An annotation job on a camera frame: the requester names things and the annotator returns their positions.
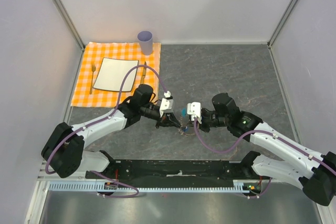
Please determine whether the metal keyring plate blue handle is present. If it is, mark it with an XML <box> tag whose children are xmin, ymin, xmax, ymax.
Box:
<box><xmin>179</xmin><ymin>108</ymin><xmax>195</xmax><ymax>136</ymax></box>

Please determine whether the lavender plastic cup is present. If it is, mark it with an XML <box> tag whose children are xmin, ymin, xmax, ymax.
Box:
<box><xmin>137</xmin><ymin>30</ymin><xmax>153</xmax><ymax>56</ymax></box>

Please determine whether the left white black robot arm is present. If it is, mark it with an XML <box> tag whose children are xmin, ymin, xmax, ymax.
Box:
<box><xmin>41</xmin><ymin>84</ymin><xmax>181</xmax><ymax>178</ymax></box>

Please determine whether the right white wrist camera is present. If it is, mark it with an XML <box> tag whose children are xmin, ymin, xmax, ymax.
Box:
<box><xmin>186</xmin><ymin>102</ymin><xmax>202</xmax><ymax>124</ymax></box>

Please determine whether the orange checkered cloth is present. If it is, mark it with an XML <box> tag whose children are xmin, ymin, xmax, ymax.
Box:
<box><xmin>71</xmin><ymin>42</ymin><xmax>161</xmax><ymax>108</ymax></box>

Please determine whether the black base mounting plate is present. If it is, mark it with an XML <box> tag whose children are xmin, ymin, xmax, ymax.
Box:
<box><xmin>101</xmin><ymin>159</ymin><xmax>259</xmax><ymax>187</ymax></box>

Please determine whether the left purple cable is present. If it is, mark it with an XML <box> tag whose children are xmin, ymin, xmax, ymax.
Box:
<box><xmin>46</xmin><ymin>66</ymin><xmax>171</xmax><ymax>198</ymax></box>

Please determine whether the gold knife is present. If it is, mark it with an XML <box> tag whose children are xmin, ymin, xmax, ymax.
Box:
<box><xmin>138</xmin><ymin>61</ymin><xmax>147</xmax><ymax>91</ymax></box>

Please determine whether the gold fork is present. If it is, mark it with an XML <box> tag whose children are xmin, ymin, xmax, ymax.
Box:
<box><xmin>89</xmin><ymin>62</ymin><xmax>96</xmax><ymax>94</ymax></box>

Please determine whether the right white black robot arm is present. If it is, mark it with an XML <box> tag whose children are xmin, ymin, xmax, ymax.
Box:
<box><xmin>188</xmin><ymin>93</ymin><xmax>335</xmax><ymax>206</ymax></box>

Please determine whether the slotted cable duct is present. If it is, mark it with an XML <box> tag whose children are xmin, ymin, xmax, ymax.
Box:
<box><xmin>48</xmin><ymin>180</ymin><xmax>250</xmax><ymax>193</ymax></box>

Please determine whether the white square plate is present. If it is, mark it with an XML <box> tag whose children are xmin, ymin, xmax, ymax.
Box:
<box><xmin>93</xmin><ymin>58</ymin><xmax>139</xmax><ymax>92</ymax></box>

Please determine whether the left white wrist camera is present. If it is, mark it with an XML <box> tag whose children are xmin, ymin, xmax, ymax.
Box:
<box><xmin>159</xmin><ymin>98</ymin><xmax>174</xmax><ymax>118</ymax></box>

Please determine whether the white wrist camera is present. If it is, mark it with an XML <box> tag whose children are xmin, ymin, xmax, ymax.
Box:
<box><xmin>186</xmin><ymin>102</ymin><xmax>202</xmax><ymax>124</ymax></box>
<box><xmin>159</xmin><ymin>98</ymin><xmax>174</xmax><ymax>118</ymax></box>

